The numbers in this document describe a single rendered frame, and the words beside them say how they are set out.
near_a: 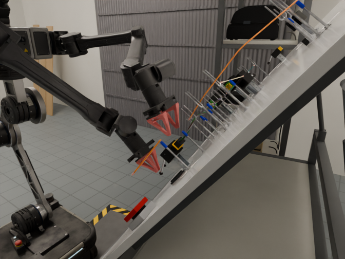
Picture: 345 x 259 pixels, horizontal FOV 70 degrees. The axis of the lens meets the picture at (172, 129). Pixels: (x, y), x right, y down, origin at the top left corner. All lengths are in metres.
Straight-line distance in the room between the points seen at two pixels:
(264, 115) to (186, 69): 3.29
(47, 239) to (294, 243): 1.46
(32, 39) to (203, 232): 1.18
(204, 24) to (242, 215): 2.73
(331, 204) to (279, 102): 0.64
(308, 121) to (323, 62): 2.92
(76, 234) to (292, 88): 1.75
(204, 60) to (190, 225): 2.70
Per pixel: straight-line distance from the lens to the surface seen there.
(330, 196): 0.99
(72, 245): 1.85
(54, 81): 0.81
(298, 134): 3.31
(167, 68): 0.76
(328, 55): 0.33
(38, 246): 1.90
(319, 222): 1.19
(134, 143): 0.84
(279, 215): 1.16
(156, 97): 0.72
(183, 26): 3.62
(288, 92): 0.34
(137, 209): 0.58
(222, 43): 1.62
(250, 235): 1.03
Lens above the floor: 1.49
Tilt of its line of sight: 21 degrees down
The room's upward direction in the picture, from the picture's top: straight up
